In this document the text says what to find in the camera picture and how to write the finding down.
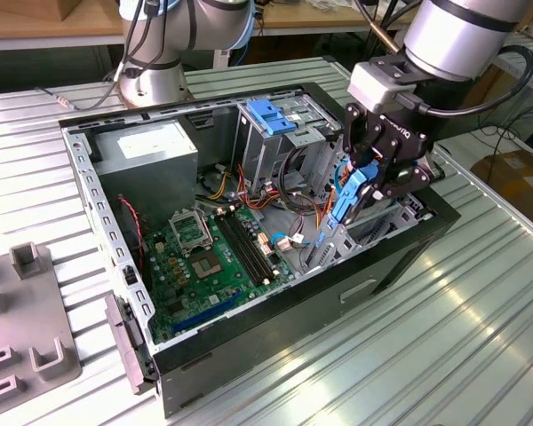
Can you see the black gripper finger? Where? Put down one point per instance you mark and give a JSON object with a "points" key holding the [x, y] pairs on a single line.
{"points": [[408, 177], [362, 133]]}

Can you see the hard disk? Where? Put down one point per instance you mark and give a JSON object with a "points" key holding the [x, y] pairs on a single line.
{"points": [[344, 199]]}

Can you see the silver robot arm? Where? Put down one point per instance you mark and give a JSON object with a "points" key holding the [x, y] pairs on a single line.
{"points": [[453, 35]]}

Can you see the perforated metal disk bay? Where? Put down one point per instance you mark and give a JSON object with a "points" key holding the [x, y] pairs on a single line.
{"points": [[400, 222]]}

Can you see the black stand pole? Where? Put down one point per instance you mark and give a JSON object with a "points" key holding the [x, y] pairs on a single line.
{"points": [[372, 57]]}

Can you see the blue plastic drive latch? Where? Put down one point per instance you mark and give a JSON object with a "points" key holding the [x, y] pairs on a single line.
{"points": [[266, 117]]}

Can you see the flat cardboard box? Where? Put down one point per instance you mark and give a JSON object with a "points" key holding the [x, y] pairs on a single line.
{"points": [[511, 177]]}

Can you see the metal optical drive cage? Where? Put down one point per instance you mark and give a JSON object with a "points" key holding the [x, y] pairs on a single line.
{"points": [[257, 155]]}

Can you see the wooden desk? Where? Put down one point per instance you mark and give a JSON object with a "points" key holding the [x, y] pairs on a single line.
{"points": [[302, 20]]}

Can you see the black RAM slot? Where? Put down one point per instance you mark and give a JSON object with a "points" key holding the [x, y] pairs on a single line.
{"points": [[254, 246], [241, 249]]}

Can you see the black open PC case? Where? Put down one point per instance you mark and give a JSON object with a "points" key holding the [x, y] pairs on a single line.
{"points": [[293, 319]]}

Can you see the CPU socket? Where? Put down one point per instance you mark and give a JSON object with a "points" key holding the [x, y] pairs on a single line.
{"points": [[204, 266]]}

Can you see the green motherboard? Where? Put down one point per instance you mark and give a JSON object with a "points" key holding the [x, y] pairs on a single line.
{"points": [[213, 288]]}

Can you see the grey power supply unit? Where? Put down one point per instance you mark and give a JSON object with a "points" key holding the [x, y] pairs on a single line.
{"points": [[151, 182]]}

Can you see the blue expansion slot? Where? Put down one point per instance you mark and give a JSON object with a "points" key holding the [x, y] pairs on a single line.
{"points": [[204, 313]]}

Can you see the black case fan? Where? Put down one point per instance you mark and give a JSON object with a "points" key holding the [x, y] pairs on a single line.
{"points": [[129, 235]]}

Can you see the brown cardboard box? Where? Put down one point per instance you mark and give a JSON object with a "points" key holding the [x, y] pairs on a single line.
{"points": [[86, 9]]}

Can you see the grey parts rack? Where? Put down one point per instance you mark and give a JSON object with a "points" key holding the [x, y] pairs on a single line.
{"points": [[26, 310]]}

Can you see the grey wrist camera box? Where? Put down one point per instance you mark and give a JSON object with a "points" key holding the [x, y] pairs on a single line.
{"points": [[377, 86]]}

